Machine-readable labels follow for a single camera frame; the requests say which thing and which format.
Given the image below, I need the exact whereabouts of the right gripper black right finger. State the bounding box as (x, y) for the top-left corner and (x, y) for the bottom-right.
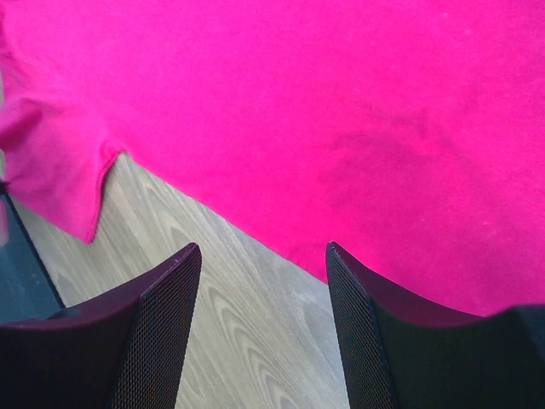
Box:
(326, 243), (544, 408)

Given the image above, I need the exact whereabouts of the pink t shirt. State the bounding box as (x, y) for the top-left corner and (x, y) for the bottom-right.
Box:
(1, 1), (544, 314)

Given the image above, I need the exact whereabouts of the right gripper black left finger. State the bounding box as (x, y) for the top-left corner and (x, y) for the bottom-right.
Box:
(1, 243), (201, 408)

